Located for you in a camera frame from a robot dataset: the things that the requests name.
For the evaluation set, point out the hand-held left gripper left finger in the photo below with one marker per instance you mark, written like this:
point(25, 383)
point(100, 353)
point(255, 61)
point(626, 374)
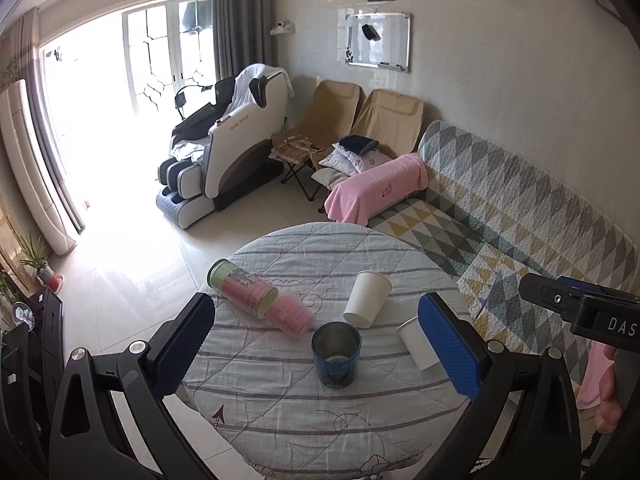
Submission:
point(176, 355)

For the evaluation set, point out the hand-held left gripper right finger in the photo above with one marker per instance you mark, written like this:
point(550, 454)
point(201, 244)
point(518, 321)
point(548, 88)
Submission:
point(450, 347)

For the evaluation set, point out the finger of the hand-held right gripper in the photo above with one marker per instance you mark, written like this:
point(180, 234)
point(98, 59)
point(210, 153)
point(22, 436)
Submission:
point(550, 297)

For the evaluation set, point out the white paper cup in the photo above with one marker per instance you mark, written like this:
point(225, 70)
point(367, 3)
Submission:
point(420, 345)
point(367, 300)

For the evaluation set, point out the plastic-wrapped cup stack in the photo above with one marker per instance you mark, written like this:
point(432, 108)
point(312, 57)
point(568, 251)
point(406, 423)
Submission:
point(240, 287)

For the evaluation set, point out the blue metal cup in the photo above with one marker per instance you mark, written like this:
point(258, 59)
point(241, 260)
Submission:
point(335, 360)

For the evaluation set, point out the person's right hand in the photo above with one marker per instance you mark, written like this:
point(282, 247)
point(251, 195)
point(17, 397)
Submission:
point(607, 390)

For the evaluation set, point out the pink cloth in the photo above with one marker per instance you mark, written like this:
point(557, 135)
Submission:
point(591, 375)

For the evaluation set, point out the triangle-patterned sofa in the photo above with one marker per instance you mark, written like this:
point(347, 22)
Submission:
point(500, 200)

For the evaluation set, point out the round table with striped cloth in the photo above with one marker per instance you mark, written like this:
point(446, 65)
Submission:
point(280, 410)

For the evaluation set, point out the pink stacked cups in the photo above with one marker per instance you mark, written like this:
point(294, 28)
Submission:
point(295, 317)

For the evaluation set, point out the dark tv cabinet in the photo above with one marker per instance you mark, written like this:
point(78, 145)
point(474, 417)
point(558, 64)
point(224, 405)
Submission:
point(35, 360)

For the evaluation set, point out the potted plant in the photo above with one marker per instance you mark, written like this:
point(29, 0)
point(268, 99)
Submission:
point(42, 265)

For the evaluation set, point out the pink blanket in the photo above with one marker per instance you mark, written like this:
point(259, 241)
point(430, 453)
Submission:
point(370, 185)

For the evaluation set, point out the white massage chair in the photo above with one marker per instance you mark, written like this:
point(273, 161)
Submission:
point(235, 155)

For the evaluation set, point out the white floral pillow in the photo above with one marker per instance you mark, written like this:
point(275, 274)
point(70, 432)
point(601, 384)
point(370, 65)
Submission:
point(355, 160)

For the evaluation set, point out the dark navy cushion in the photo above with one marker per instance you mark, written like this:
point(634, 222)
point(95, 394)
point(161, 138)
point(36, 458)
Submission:
point(357, 144)

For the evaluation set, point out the beige folding chair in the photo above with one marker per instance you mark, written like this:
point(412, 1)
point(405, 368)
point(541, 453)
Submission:
point(330, 105)
point(390, 120)

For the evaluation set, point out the stack of papers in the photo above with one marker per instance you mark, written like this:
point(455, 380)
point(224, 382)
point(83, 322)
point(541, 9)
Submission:
point(295, 146)

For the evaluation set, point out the grey striped curtain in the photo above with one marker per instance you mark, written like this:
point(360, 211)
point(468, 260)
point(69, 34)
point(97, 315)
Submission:
point(240, 20)
point(45, 125)

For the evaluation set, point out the white cloth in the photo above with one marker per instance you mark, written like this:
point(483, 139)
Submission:
point(250, 82)

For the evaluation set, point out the glass balcony door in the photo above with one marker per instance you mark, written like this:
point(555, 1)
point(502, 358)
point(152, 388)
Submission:
point(160, 50)

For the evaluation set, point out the black whiteboard eraser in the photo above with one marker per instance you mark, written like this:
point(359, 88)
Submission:
point(371, 32)

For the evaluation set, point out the wall whiteboard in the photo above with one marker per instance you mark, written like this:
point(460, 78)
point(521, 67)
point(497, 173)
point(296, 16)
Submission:
point(395, 45)

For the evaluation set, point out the white wall power strip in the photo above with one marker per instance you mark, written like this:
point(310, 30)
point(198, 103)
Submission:
point(281, 28)

